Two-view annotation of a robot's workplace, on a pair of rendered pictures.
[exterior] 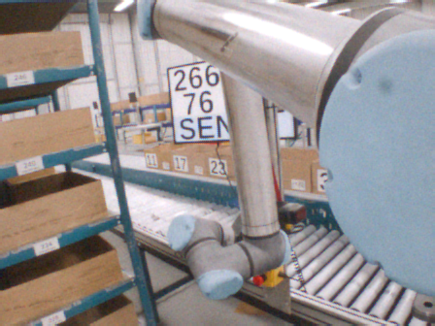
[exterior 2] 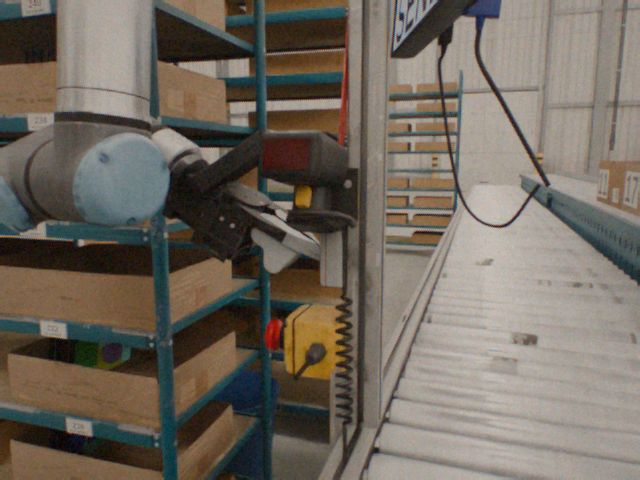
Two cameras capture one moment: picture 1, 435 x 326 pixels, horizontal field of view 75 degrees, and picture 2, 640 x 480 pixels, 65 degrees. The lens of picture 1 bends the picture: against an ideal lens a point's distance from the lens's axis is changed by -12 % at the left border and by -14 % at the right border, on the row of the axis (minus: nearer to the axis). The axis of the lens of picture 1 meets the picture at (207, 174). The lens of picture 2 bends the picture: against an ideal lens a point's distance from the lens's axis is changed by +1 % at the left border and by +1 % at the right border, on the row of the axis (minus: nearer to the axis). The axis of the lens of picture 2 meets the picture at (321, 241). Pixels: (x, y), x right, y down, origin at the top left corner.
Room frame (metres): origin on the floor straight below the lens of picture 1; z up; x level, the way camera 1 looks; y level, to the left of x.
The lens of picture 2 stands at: (0.60, -0.67, 1.06)
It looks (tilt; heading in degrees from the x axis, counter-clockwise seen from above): 9 degrees down; 58
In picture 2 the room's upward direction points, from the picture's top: straight up
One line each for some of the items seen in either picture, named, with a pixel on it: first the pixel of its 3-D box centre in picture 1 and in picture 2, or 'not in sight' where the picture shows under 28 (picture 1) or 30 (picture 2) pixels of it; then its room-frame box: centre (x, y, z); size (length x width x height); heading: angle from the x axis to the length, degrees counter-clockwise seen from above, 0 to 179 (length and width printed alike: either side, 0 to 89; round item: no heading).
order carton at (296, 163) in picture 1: (293, 168); not in sight; (1.74, -0.49, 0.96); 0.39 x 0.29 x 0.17; 40
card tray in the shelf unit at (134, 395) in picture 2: not in sight; (129, 360); (0.82, 0.53, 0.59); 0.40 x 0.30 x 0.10; 128
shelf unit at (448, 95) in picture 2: not in sight; (412, 165); (4.50, 3.60, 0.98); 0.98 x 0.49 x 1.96; 131
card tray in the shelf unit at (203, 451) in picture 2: not in sight; (129, 439); (0.81, 0.53, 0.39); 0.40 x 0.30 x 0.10; 130
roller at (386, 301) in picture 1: (398, 281); not in sight; (0.87, -0.63, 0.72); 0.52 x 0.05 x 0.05; 130
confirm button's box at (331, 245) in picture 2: not in sight; (336, 254); (0.93, -0.18, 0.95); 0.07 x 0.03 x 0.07; 40
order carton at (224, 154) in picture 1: (242, 163); not in sight; (2.04, -0.24, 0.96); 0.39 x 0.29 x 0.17; 40
